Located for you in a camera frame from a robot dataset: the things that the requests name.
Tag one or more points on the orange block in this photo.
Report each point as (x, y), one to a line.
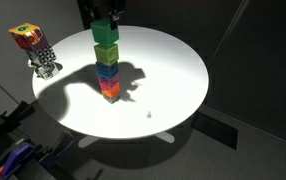
(110, 89)

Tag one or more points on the blue block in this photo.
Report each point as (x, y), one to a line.
(106, 70)

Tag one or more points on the light green block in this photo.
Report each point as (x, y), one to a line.
(106, 54)

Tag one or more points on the white table base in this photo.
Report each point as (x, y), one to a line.
(87, 141)

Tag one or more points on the grey block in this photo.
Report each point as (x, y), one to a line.
(112, 98)

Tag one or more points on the black white patterned cube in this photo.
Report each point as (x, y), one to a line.
(45, 55)

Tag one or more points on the purple clamp with orange tip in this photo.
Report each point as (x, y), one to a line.
(14, 156)

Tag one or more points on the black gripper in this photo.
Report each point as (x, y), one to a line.
(103, 6)

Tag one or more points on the dark green block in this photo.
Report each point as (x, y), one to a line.
(104, 32)

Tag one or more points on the purple block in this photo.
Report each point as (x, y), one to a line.
(108, 80)

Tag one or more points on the black metal stand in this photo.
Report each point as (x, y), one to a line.
(6, 121)

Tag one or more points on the multicolour cube with number six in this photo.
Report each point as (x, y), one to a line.
(25, 36)

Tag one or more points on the black clamp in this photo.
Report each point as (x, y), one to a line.
(58, 148)

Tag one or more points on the small white printed cube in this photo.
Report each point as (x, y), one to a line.
(47, 71)

